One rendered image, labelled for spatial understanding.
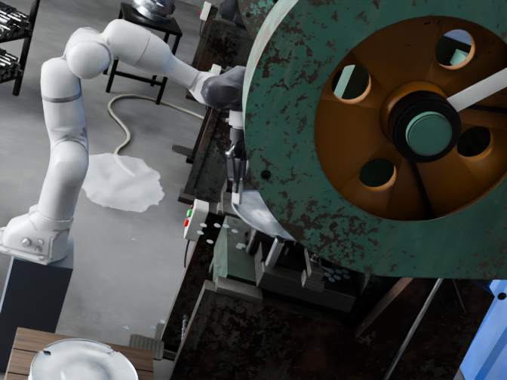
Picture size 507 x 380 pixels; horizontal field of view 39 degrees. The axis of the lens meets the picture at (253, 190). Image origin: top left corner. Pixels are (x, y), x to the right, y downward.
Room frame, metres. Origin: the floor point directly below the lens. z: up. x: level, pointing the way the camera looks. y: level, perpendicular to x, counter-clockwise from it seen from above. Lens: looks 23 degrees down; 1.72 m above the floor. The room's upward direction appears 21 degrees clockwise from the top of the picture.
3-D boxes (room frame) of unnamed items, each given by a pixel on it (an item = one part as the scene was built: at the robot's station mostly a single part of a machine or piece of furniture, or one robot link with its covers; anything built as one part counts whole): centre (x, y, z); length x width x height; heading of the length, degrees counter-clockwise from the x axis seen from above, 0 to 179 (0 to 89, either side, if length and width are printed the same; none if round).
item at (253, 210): (2.04, -0.09, 0.78); 0.29 x 0.29 x 0.01
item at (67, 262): (1.89, 0.55, 0.23); 0.18 x 0.18 x 0.45; 21
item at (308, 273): (1.89, -0.25, 0.76); 0.17 x 0.06 x 0.10; 11
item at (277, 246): (1.86, -0.13, 0.75); 0.03 x 0.03 x 0.10; 11
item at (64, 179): (1.86, 0.53, 0.71); 0.18 x 0.11 x 0.25; 21
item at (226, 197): (2.03, -0.05, 0.72); 0.25 x 0.14 x 0.14; 101
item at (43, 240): (1.88, 0.58, 0.52); 0.22 x 0.19 x 0.14; 111
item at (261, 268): (2.06, -0.22, 0.68); 0.45 x 0.30 x 0.06; 11
